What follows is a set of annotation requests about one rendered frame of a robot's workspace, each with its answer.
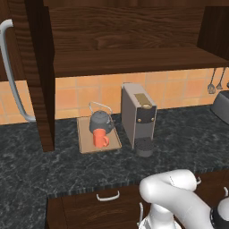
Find grey curved door handle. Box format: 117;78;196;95
0;19;37;123

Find grey coffee machine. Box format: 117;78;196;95
120;82;158;158

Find dark grey kettle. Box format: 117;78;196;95
88;101;115;135

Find dark wood open cabinet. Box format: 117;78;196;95
43;0;229;79

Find orange mug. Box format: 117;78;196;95
92;128;111;148

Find tan wooden tray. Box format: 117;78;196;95
76;114;123;155

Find grey toaster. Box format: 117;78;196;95
209;89;229;125

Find hanging grey slotted spatula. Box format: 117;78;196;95
207;67;217;95

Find dark wood cabinet door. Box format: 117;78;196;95
196;5;229;62
0;0;56;153

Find dark wood drawer front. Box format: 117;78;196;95
193;169;229;209
61;183;150;229

